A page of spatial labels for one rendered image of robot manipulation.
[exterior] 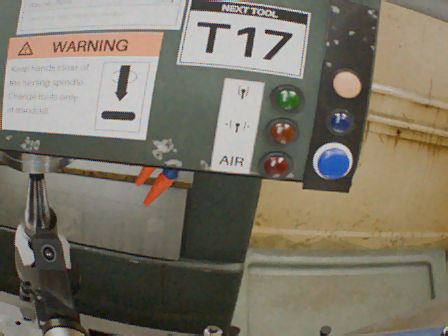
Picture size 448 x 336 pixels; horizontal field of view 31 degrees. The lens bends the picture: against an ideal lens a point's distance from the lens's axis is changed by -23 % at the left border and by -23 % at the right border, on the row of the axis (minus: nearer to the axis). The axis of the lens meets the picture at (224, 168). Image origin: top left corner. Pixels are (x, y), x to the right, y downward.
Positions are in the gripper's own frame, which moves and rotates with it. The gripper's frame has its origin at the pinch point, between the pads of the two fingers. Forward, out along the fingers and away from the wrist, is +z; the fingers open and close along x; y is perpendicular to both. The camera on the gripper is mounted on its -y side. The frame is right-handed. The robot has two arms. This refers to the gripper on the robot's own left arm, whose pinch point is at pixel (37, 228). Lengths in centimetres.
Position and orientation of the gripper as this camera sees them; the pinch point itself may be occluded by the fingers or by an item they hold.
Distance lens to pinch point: 116.4
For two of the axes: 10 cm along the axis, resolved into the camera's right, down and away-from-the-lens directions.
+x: 9.5, -0.5, 2.9
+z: -2.6, -6.1, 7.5
